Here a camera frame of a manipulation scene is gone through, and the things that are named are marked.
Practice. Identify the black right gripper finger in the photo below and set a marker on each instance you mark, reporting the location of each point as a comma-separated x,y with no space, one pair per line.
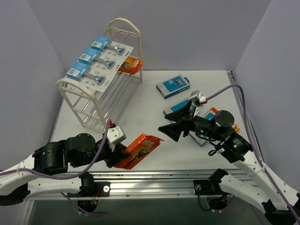
183,114
173,130

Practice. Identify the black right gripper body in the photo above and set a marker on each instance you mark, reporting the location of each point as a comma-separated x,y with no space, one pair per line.
186,124

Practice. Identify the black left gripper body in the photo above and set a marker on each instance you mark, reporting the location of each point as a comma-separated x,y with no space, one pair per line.
113,153

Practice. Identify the orange Gillette Fusion box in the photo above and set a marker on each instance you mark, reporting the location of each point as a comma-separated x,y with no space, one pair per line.
131,65

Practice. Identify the blue Gillette razor blister pack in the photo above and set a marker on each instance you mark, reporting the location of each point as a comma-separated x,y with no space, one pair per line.
102,44

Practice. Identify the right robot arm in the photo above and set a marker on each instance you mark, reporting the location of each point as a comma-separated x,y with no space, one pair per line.
279,202

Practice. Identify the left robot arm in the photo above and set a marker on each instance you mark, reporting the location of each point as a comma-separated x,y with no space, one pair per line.
60,167

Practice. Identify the cream metal-rod shelf rack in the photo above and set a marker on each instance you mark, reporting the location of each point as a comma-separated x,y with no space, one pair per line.
93,108

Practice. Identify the lower blue Harry's box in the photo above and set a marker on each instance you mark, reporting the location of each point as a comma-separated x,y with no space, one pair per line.
176,106

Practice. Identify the blue harry's box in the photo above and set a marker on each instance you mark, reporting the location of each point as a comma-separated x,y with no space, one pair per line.
176,106
173,86
201,141

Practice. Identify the upper blue Harry's box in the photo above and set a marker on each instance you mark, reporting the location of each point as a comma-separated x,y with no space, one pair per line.
173,86

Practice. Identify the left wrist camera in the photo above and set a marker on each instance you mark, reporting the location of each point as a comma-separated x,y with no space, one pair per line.
116,134

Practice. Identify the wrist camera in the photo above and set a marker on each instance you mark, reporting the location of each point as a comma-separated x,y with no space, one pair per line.
116,134
198,101

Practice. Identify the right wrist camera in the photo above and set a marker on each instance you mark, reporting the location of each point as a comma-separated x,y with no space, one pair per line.
198,101

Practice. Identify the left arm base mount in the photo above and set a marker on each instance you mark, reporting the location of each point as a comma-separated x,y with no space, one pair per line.
99,189

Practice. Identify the aluminium rail frame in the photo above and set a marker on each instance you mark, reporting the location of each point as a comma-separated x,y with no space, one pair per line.
169,171

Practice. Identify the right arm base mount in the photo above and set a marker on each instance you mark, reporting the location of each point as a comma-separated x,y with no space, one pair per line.
204,187

